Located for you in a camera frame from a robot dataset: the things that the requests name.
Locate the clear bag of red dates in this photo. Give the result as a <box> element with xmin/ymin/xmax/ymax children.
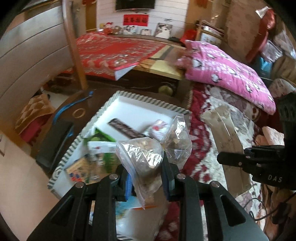
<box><xmin>161</xmin><ymin>115</ymin><xmax>192</xmax><ymax>170</ymax></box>

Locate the clear zip bag of nuts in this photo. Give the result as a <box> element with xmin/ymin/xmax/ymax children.
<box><xmin>115</xmin><ymin>137</ymin><xmax>164</xmax><ymax>208</ymax></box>

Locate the green cow cookie packet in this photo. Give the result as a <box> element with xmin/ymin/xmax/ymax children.
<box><xmin>87</xmin><ymin>141</ymin><xmax>121</xmax><ymax>183</ymax></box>

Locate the small white red snack packet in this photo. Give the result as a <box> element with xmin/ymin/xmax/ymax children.
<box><xmin>143</xmin><ymin>120</ymin><xmax>169</xmax><ymax>142</ymax></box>

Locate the blue cracker packet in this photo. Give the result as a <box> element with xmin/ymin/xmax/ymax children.
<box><xmin>65</xmin><ymin>157</ymin><xmax>90</xmax><ymax>184</ymax></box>

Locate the dark chocolate bar packet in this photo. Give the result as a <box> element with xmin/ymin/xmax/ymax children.
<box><xmin>108</xmin><ymin>118</ymin><xmax>146</xmax><ymax>139</ymax></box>

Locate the green wafer biscuit packet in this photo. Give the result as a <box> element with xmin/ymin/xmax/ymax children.
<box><xmin>83</xmin><ymin>128</ymin><xmax>116</xmax><ymax>145</ymax></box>

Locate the blue clear snack bag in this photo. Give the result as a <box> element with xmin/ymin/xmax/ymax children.
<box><xmin>115</xmin><ymin>196</ymin><xmax>157</xmax><ymax>219</ymax></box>

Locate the peach satin blanket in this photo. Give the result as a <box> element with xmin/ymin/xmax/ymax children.
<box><xmin>255</xmin><ymin>126</ymin><xmax>285</xmax><ymax>146</ymax></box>

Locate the floral plush blanket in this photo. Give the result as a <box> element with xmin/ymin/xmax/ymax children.
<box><xmin>154</xmin><ymin>81</ymin><xmax>285</xmax><ymax>241</ymax></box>

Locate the green striped white tray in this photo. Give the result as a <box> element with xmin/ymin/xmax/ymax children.
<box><xmin>47</xmin><ymin>90</ymin><xmax>191</xmax><ymax>241</ymax></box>

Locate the black phone case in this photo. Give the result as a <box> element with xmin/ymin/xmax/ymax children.
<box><xmin>36</xmin><ymin>120</ymin><xmax>74</xmax><ymax>175</ymax></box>

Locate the rubber band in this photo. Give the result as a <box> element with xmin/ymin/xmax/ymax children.
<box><xmin>72</xmin><ymin>108</ymin><xmax>86</xmax><ymax>118</ymax></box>

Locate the pink penguin quilt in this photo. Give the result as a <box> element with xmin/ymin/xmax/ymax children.
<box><xmin>175</xmin><ymin>40</ymin><xmax>276</xmax><ymax>115</ymax></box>

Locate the checkered brown cloth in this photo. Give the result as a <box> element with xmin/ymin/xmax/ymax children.
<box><xmin>15</xmin><ymin>93</ymin><xmax>55</xmax><ymax>134</ymax></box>

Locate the red patterned tablecloth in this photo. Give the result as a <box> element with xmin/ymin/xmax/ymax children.
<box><xmin>76</xmin><ymin>32</ymin><xmax>166</xmax><ymax>80</ymax></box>

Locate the framed photo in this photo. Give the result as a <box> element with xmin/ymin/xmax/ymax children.
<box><xmin>154</xmin><ymin>23</ymin><xmax>173</xmax><ymax>39</ymax></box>

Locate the santa plush toy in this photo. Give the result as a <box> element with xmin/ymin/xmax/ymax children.
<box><xmin>103</xmin><ymin>22</ymin><xmax>114</xmax><ymax>35</ymax></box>

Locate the wooden chair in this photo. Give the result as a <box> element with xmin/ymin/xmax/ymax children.
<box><xmin>1</xmin><ymin>1</ymin><xmax>88</xmax><ymax>123</ymax></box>

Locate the black cable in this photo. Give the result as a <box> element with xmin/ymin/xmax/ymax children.
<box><xmin>240</xmin><ymin>194</ymin><xmax>296</xmax><ymax>223</ymax></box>

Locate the blue lanyard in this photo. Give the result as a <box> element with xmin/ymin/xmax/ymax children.
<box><xmin>52</xmin><ymin>90</ymin><xmax>94</xmax><ymax>126</ymax></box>

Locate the red wall banner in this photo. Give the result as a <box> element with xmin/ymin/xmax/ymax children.
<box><xmin>123</xmin><ymin>14</ymin><xmax>149</xmax><ymax>27</ymax></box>

